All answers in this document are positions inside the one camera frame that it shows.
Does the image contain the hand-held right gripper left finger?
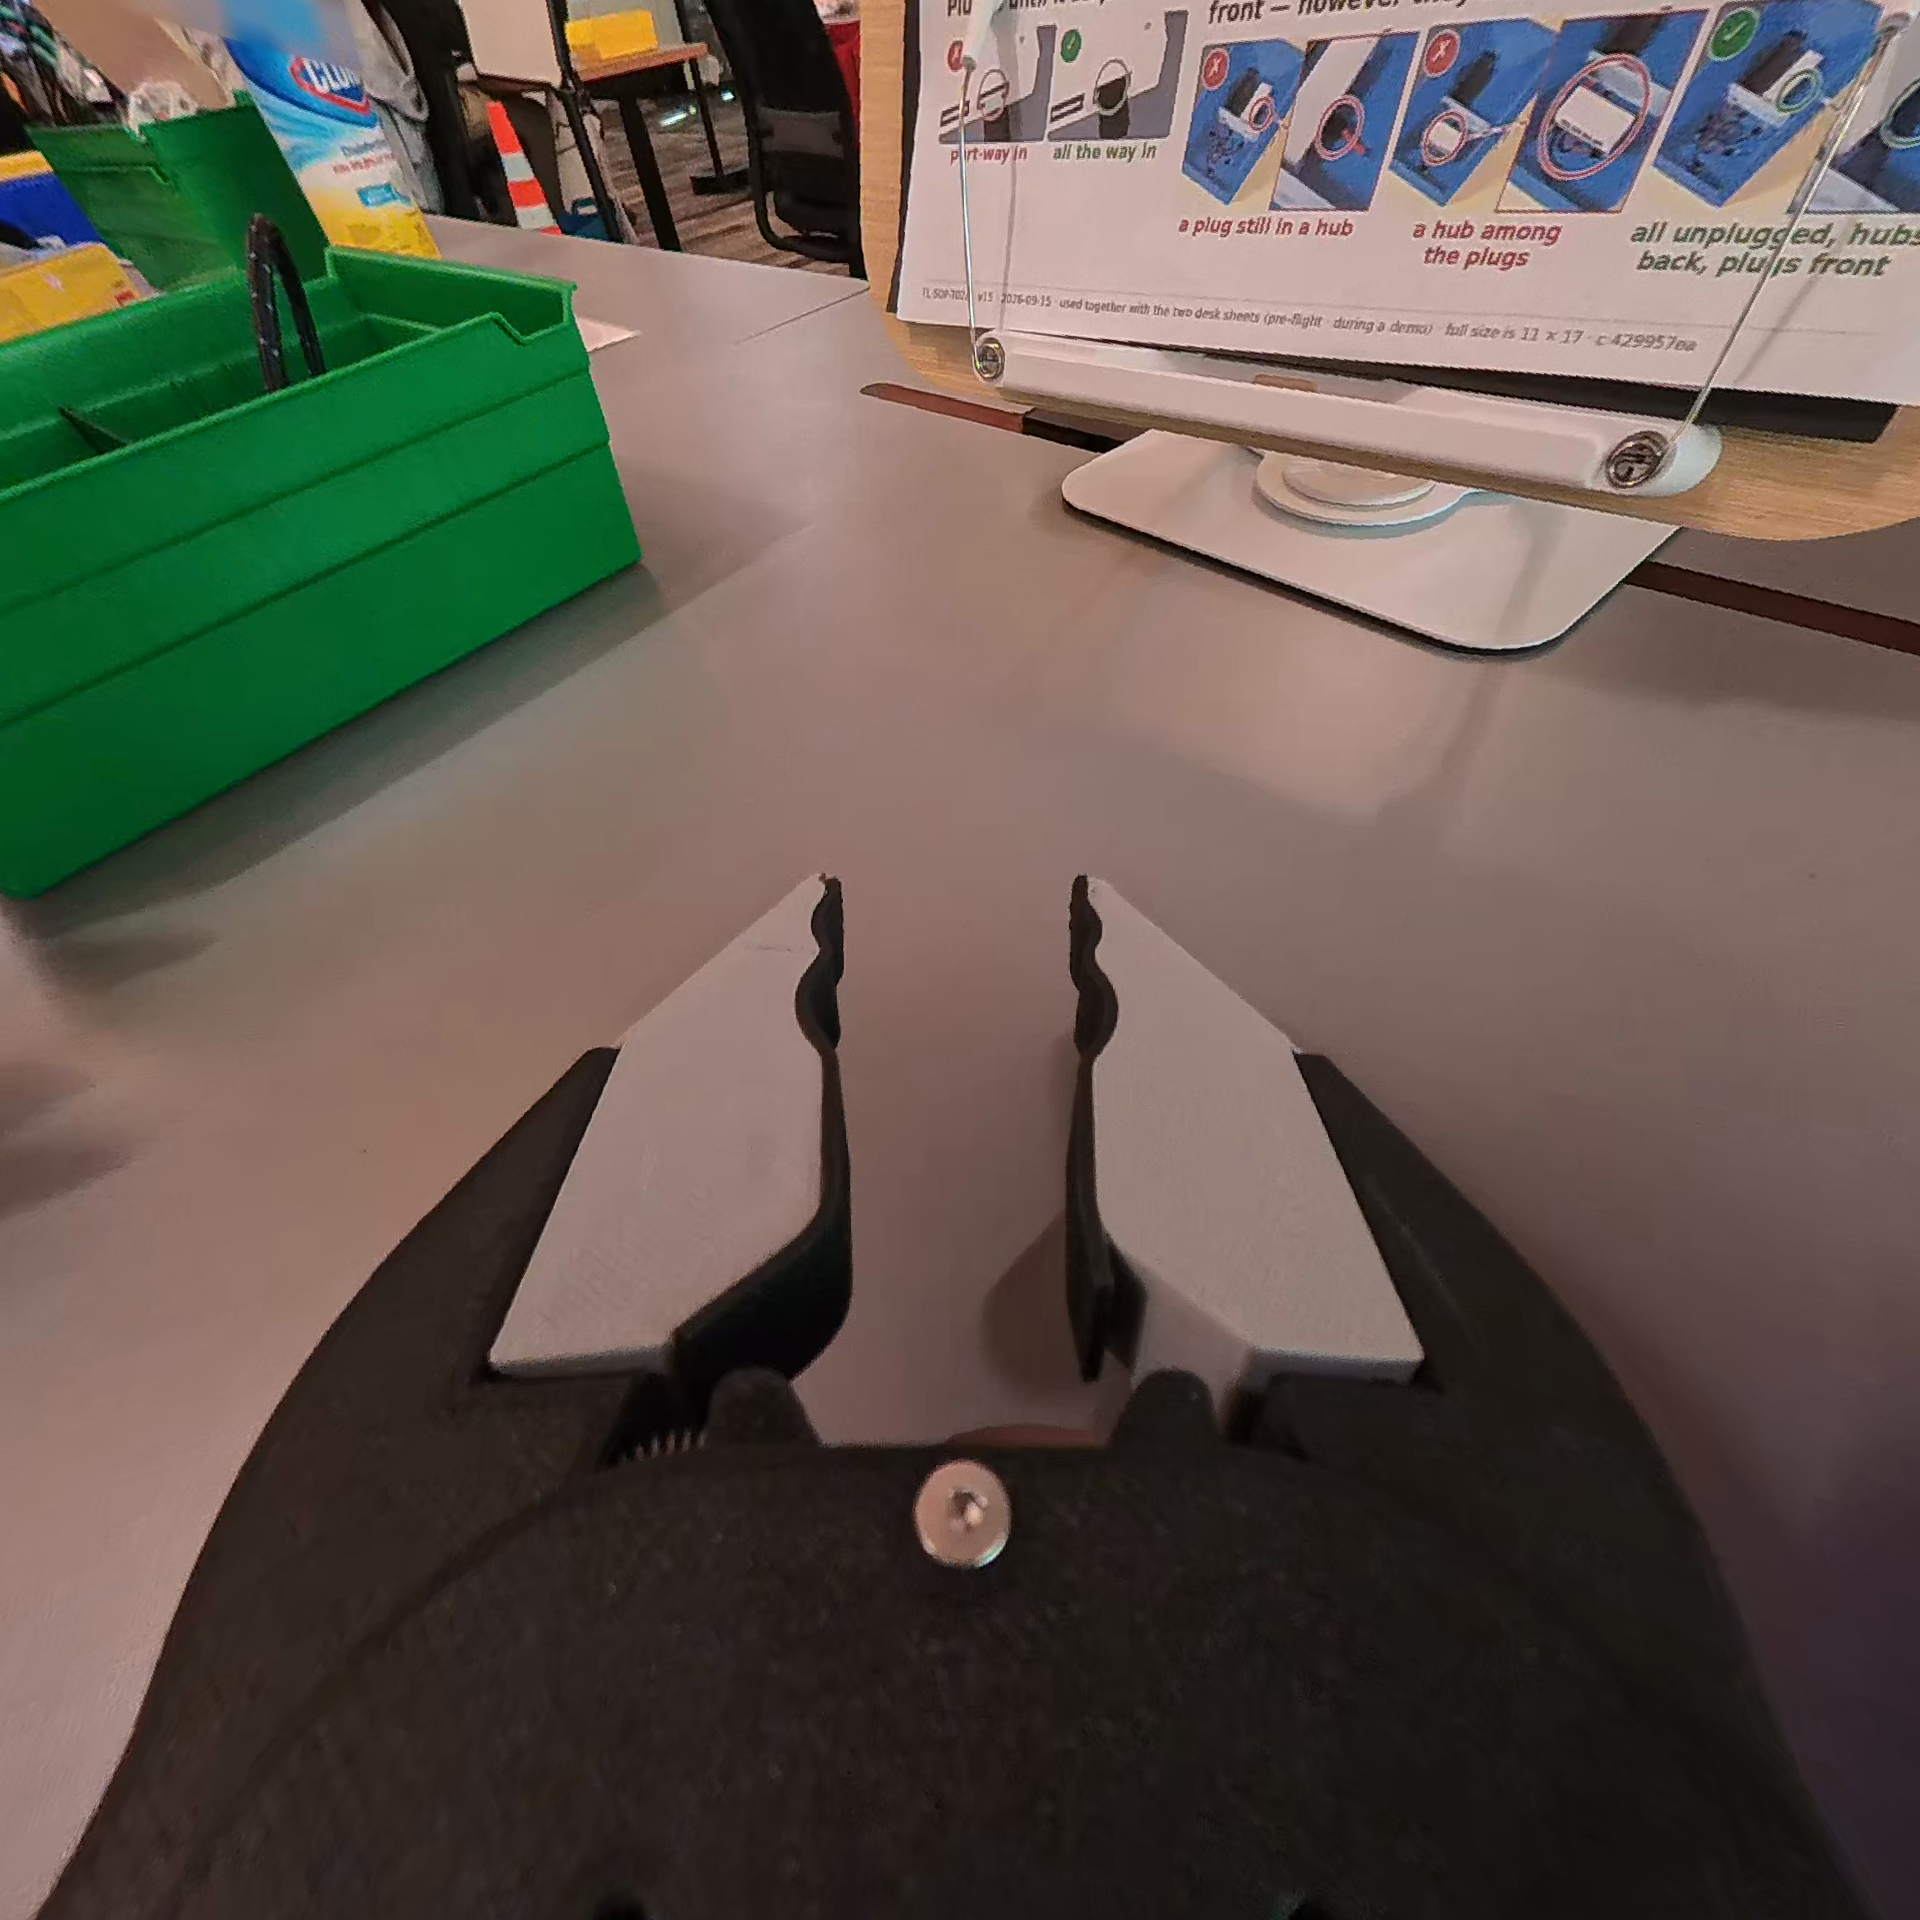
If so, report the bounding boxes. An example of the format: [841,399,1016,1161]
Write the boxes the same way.
[486,873,856,1424]

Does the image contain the black chair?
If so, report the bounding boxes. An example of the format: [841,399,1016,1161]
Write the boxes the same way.
[703,0,868,281]

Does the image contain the wipes tub blue yellow label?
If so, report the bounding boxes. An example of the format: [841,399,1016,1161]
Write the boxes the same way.
[223,29,444,261]

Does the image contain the small green bin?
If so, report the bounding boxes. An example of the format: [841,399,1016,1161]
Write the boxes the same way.
[28,95,332,294]

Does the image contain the yellow printed box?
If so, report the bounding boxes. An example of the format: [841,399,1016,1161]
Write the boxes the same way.
[0,150,147,342]

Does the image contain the orange traffic cone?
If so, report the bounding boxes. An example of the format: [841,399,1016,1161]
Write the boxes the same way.
[483,95,560,238]

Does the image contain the black braided cable green plugs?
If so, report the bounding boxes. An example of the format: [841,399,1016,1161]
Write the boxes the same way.
[244,214,329,395]

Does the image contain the white stand base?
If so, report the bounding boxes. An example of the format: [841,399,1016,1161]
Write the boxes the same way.
[976,333,1723,651]

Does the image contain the wooden stand board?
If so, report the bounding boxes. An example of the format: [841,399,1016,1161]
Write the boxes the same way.
[861,0,1920,544]

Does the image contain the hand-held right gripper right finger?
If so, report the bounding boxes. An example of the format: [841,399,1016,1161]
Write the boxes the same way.
[1064,873,1427,1424]

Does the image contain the green storage bin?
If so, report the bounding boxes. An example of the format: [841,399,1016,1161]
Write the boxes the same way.
[0,247,644,903]

